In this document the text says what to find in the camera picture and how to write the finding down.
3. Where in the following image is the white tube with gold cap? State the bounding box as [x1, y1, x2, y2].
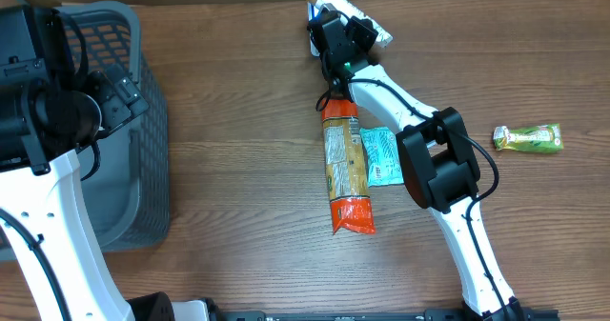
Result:
[306, 0, 394, 48]

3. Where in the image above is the teal tissue packet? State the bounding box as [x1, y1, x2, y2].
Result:
[360, 127, 404, 187]

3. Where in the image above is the orange noodle package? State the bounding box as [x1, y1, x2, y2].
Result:
[321, 99, 376, 234]

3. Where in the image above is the green snack packet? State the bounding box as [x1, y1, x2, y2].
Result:
[493, 123, 563, 153]

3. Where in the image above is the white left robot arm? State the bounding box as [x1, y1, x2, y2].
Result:
[1, 65, 209, 320]

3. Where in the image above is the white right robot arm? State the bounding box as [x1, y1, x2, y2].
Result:
[307, 10, 525, 320]

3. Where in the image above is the white barcode scanner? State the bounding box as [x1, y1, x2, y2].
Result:
[307, 3, 319, 57]

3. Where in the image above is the grey plastic shopping basket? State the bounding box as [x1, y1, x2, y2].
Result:
[0, 0, 171, 261]

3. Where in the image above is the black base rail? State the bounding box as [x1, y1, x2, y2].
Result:
[199, 295, 559, 321]

